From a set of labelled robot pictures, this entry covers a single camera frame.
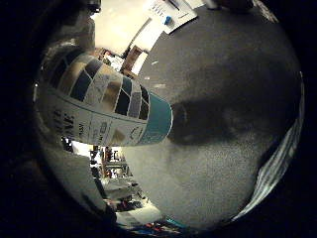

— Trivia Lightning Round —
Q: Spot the spray bottle with mosaic label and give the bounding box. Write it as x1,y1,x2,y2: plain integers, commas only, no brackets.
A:
34,49,174,148

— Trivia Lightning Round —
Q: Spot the brown cardboard box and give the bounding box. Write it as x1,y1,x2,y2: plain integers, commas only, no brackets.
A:
120,44,145,72

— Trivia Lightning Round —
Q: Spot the white printed paper sheet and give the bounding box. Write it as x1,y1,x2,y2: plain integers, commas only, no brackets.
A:
143,0,199,35

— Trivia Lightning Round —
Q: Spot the cluttered shelf cart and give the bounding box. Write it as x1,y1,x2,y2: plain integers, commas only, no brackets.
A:
95,147,133,186

